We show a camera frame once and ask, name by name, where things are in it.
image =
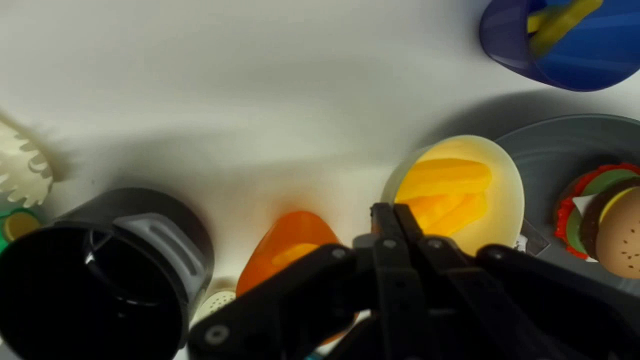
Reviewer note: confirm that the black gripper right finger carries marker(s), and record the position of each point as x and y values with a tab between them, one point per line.
532	312

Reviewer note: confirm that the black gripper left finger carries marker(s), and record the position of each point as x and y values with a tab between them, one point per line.
301	300

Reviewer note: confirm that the cream plastic bowl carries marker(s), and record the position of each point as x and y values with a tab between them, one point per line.
504	200

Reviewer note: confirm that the orange yellow toy fries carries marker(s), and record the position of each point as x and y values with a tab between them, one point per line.
446	183

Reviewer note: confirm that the blue bowl with banana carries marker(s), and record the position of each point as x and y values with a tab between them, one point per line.
600	52

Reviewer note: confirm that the yellow toy food piece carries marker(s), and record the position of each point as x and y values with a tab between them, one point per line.
566	20

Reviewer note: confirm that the orange plastic cup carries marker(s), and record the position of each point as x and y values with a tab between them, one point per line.
292	231

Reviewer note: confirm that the grey plate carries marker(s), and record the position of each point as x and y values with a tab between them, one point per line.
532	152

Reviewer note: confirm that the cream perforated toy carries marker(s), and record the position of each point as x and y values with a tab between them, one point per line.
215	303

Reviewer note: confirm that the toy burger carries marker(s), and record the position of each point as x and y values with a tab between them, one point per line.
612	232

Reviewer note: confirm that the black toy pot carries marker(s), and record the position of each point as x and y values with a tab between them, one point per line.
80	292

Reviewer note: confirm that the green yellow toy food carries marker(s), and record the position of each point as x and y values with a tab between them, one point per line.
18	227

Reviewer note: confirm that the teal cream pasta fork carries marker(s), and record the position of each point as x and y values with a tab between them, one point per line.
23	167

